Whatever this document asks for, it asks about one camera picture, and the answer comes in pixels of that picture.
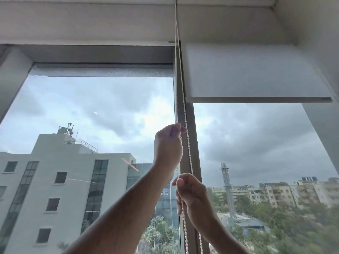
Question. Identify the person's left forearm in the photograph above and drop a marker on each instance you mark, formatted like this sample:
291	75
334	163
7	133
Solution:
124	219

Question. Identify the white office building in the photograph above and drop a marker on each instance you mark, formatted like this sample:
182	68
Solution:
69	166

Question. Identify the metal lattice tower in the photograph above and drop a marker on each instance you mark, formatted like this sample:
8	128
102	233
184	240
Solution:
227	187

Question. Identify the row of apartment buildings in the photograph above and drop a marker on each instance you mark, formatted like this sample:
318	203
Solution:
286	194

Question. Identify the person's left hand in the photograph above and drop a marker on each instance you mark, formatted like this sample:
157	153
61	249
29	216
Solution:
169	148

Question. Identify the white short roller blind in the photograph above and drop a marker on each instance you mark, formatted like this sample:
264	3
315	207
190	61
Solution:
251	74

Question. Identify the person's right hand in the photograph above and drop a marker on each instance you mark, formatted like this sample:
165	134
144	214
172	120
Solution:
194	201

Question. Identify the grey window frame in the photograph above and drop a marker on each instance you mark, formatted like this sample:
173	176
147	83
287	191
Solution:
195	145

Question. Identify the group of green trees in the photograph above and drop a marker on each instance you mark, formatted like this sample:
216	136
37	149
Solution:
286	230

